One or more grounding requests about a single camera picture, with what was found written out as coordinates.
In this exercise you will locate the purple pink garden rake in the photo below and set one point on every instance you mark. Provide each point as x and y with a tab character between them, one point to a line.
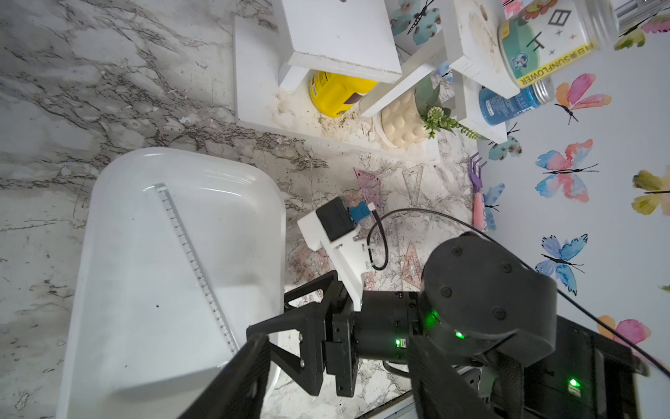
475	176

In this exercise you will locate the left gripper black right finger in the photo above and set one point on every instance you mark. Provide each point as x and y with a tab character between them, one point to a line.
439	391

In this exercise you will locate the yellow can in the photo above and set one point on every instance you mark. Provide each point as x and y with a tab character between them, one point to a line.
335	94

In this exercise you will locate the sunflower seed jar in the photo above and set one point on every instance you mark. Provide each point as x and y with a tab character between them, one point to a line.
549	35

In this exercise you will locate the white storage box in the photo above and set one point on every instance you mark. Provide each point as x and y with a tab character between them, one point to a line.
142	342

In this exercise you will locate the clear straight ruler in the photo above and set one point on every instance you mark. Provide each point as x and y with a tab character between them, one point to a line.
195	265

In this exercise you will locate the clear triangle ruler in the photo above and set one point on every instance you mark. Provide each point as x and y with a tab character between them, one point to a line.
413	180

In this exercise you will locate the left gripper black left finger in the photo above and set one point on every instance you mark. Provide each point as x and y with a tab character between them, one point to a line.
239	389

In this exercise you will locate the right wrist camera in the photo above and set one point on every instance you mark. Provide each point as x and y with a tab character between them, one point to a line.
334	229

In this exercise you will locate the white tiered display stand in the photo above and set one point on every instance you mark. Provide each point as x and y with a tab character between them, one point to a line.
354	38

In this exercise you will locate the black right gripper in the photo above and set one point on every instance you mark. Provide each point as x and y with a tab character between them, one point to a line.
478	304

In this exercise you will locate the cream bubble plant pot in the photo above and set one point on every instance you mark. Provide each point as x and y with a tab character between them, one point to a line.
419	115

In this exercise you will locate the pink isosceles triangle ruler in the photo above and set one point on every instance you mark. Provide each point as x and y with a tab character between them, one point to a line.
411	267

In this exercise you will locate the blue lidded jar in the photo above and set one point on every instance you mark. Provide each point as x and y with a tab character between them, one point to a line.
496	109

